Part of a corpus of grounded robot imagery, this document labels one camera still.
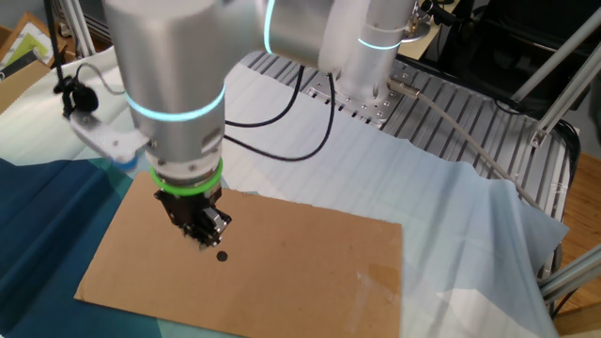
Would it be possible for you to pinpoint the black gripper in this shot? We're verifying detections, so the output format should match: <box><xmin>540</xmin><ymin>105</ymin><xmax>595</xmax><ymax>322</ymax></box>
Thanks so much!
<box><xmin>154</xmin><ymin>187</ymin><xmax>232</xmax><ymax>250</ymax></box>

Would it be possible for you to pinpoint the brown cardboard sheet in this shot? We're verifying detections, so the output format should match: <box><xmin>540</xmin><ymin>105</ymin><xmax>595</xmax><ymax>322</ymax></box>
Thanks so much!
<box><xmin>73</xmin><ymin>171</ymin><xmax>404</xmax><ymax>338</ymax></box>

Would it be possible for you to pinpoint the blue teal white tablecloth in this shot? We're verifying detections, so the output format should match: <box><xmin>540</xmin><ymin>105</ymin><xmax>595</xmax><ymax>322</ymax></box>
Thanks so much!
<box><xmin>0</xmin><ymin>46</ymin><xmax>572</xmax><ymax>338</ymax></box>

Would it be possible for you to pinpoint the open cardboard box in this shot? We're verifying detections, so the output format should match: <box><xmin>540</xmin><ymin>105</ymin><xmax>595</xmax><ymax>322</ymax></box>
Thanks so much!
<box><xmin>0</xmin><ymin>59</ymin><xmax>52</xmax><ymax>116</ymax></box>

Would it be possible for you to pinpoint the tan wooden board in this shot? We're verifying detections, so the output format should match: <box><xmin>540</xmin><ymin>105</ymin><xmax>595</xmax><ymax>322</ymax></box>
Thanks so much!
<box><xmin>398</xmin><ymin>0</ymin><xmax>464</xmax><ymax>62</ymax></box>

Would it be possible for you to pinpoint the black bulky equipment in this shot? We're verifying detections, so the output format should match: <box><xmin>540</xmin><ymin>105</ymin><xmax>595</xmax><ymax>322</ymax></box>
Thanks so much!
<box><xmin>422</xmin><ymin>0</ymin><xmax>601</xmax><ymax>112</ymax></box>

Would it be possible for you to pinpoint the green flange ring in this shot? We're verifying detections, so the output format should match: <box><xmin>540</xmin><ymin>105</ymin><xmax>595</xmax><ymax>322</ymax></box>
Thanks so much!
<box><xmin>148</xmin><ymin>157</ymin><xmax>224</xmax><ymax>197</ymax></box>

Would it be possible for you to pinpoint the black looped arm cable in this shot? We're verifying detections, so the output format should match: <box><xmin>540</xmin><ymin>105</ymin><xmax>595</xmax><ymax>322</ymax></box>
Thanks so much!
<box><xmin>223</xmin><ymin>72</ymin><xmax>337</xmax><ymax>163</ymax></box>
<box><xmin>223</xmin><ymin>65</ymin><xmax>305</xmax><ymax>129</ymax></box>

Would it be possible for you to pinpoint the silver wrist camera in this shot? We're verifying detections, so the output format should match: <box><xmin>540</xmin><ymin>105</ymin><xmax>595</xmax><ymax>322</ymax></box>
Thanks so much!
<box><xmin>69</xmin><ymin>112</ymin><xmax>151</xmax><ymax>171</ymax></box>

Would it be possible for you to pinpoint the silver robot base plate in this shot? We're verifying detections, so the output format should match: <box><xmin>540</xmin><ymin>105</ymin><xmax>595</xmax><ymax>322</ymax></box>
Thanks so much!
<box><xmin>300</xmin><ymin>60</ymin><xmax>410</xmax><ymax>129</ymax></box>

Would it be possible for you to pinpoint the aluminium frame post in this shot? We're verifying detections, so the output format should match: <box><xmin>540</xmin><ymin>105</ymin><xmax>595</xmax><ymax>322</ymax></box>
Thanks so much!
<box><xmin>538</xmin><ymin>244</ymin><xmax>601</xmax><ymax>305</ymax></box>
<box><xmin>50</xmin><ymin>0</ymin><xmax>99</xmax><ymax>58</ymax></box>
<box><xmin>529</xmin><ymin>54</ymin><xmax>601</xmax><ymax>149</ymax></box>
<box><xmin>510</xmin><ymin>7</ymin><xmax>601</xmax><ymax>103</ymax></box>

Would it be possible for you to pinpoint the wooden picture frame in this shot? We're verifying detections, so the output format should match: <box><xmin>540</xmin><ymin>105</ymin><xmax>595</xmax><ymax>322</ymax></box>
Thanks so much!
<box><xmin>0</xmin><ymin>11</ymin><xmax>69</xmax><ymax>82</ymax></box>

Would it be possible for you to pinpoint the beige base cable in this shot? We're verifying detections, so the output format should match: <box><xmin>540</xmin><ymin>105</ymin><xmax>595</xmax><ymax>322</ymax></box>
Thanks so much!
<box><xmin>386</xmin><ymin>78</ymin><xmax>545</xmax><ymax>211</ymax></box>

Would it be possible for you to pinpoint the black cable bundle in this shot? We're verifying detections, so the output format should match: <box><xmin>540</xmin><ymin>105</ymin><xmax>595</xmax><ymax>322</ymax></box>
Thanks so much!
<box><xmin>556</xmin><ymin>119</ymin><xmax>583</xmax><ymax>198</ymax></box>

